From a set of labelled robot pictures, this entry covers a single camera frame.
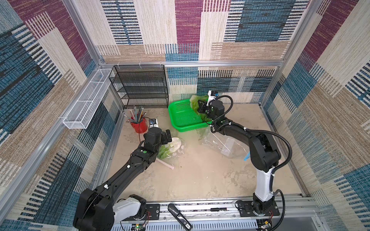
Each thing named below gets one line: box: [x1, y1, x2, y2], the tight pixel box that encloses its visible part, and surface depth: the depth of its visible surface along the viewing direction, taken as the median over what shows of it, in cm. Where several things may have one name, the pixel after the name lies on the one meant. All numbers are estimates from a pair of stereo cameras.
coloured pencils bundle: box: [123, 104, 147, 123], surface depth 101 cm
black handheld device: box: [167, 203, 193, 231], surface depth 69 cm
